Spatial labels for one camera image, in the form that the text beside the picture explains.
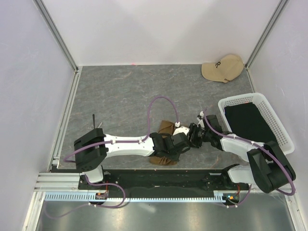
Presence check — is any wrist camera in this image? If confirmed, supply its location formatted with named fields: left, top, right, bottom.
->
left=197, top=111, right=222, bottom=133
left=171, top=125, right=190, bottom=148

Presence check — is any aluminium frame post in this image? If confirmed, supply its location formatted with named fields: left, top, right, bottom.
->
left=245, top=0, right=289, bottom=70
left=33, top=0, right=78, bottom=72

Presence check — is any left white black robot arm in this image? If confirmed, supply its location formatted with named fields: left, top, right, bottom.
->
left=74, top=128, right=190, bottom=189

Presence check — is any left aluminium frame post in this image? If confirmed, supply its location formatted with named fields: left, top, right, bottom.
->
left=33, top=0, right=78, bottom=72

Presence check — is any purple cable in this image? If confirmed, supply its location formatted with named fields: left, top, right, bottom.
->
left=44, top=95, right=180, bottom=219
left=202, top=109, right=296, bottom=208

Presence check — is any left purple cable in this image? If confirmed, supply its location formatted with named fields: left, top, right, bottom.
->
left=44, top=95, right=180, bottom=219

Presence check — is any black spoon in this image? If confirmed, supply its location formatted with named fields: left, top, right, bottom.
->
left=92, top=114, right=96, bottom=129

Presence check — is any brown cloth napkin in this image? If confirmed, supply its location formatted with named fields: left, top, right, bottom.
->
left=149, top=120, right=177, bottom=166

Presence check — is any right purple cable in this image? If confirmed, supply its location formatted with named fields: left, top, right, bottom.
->
left=202, top=109, right=296, bottom=208

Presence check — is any beige baseball cap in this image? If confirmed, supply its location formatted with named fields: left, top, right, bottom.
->
left=201, top=54, right=244, bottom=83

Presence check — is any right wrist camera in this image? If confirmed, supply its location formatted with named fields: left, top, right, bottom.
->
left=197, top=111, right=222, bottom=133

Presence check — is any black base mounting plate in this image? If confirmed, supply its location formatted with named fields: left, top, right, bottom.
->
left=78, top=168, right=251, bottom=193

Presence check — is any front aluminium rail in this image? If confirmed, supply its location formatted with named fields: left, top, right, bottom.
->
left=33, top=172, right=298, bottom=193

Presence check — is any light blue cable duct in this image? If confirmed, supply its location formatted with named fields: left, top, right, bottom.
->
left=45, top=191, right=236, bottom=203

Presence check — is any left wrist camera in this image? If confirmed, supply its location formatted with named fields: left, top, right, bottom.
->
left=171, top=125, right=190, bottom=148

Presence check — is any right aluminium frame post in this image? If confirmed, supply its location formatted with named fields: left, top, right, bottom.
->
left=245, top=0, right=289, bottom=70

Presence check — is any black cloth in basket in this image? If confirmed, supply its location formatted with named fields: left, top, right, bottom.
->
left=224, top=103, right=277, bottom=143

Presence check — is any white plastic basket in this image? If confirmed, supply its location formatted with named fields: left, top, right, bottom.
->
left=218, top=93, right=295, bottom=155

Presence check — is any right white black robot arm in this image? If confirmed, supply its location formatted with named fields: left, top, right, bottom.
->
left=188, top=123, right=296, bottom=195

